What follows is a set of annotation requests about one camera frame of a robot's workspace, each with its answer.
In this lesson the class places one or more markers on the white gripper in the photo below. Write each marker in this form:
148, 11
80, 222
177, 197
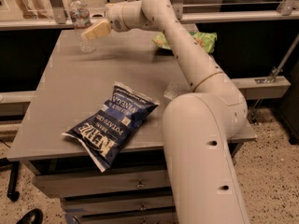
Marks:
115, 17

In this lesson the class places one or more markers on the clear plastic water bottle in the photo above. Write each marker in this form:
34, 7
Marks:
80, 17

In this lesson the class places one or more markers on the blue kettle chip bag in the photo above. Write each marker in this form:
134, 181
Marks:
104, 134

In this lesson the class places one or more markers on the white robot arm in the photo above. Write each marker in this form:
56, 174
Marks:
196, 126

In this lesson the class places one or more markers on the green chip bag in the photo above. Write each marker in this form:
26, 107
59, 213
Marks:
205, 40

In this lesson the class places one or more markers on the grey drawer cabinet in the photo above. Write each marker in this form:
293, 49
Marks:
74, 86

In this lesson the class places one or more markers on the person legs tan trousers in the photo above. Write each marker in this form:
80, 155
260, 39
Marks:
32, 9

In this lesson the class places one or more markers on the top grey drawer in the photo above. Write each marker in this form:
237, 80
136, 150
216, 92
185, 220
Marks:
95, 182

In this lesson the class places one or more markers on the grey drawer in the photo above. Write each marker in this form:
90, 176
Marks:
90, 207
95, 182
151, 217

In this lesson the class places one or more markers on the middle grey drawer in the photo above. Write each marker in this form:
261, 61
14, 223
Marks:
90, 207

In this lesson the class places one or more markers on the grey metal railing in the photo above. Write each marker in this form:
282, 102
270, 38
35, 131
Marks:
187, 11

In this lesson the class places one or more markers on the black chair leg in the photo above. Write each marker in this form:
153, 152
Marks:
12, 194

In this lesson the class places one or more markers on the bottom grey drawer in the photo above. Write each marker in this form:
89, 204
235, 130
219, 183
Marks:
151, 217

